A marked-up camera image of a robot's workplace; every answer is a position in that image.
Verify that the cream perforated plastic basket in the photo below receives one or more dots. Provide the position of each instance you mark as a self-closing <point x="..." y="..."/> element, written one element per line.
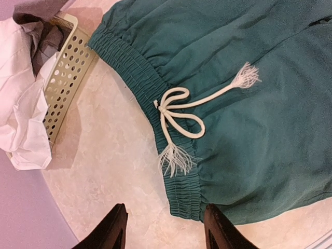
<point x="71" y="65"/>

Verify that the grey garment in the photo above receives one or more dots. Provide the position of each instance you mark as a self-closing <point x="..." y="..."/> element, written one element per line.
<point x="47" y="39"/>

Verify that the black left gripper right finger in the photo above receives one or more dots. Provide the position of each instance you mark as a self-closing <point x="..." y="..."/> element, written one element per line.
<point x="221" y="233"/>

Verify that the white garment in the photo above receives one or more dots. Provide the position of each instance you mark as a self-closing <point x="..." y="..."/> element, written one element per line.
<point x="23" y="103"/>

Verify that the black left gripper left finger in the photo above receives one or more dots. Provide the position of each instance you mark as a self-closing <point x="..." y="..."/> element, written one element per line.
<point x="109" y="233"/>

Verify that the teal green garment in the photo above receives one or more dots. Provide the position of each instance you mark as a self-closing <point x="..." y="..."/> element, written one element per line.
<point x="238" y="94"/>

